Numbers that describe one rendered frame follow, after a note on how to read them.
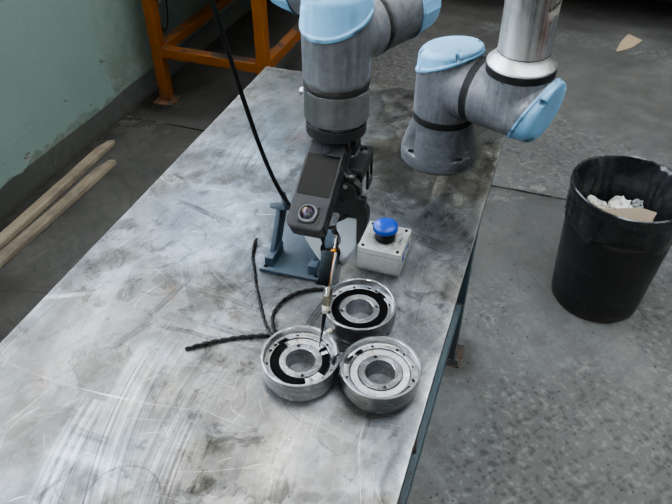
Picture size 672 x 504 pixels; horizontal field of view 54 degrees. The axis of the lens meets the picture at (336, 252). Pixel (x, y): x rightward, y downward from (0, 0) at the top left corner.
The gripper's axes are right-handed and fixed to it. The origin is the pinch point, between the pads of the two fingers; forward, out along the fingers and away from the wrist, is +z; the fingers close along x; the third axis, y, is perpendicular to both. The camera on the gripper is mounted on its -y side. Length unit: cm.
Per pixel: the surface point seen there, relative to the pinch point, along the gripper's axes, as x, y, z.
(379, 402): -10.3, -13.8, 9.7
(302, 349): 1.8, -7.8, 10.3
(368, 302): -4.6, 3.5, 10.5
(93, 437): 23.2, -26.5, 13.2
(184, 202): 34.2, 21.4, 13.3
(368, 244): -1.8, 14.2, 8.7
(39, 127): 152, 118, 72
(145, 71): 148, 190, 82
